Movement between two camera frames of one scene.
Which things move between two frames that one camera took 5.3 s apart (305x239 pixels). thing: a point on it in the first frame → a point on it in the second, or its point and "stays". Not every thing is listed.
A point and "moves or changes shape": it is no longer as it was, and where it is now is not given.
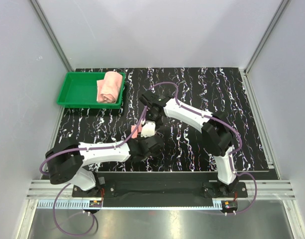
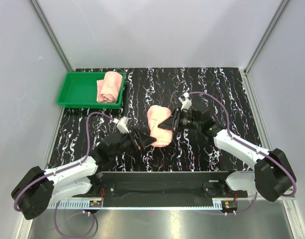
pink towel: (138, 130) moves or changes shape
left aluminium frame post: (51, 35) stays
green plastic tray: (79, 90) stays
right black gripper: (149, 110) → (170, 123)
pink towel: (108, 88) stays
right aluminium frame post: (283, 4) stays
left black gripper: (140, 139) → (143, 141)
